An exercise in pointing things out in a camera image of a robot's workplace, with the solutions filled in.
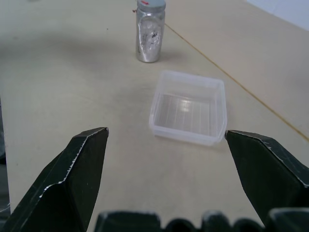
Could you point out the grey plastic jar lid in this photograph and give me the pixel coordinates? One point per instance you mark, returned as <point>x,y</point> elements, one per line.
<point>151,4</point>

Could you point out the silver foil-wrapped jar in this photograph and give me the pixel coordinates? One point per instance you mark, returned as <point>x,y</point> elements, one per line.
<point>149,36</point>

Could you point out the clear plastic square container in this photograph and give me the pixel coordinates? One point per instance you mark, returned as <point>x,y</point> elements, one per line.
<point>189,107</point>

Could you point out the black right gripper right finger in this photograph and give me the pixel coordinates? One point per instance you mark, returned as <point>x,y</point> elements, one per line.
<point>265,174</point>

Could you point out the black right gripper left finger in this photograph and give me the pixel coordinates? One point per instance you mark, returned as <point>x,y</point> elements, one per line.
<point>65,183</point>

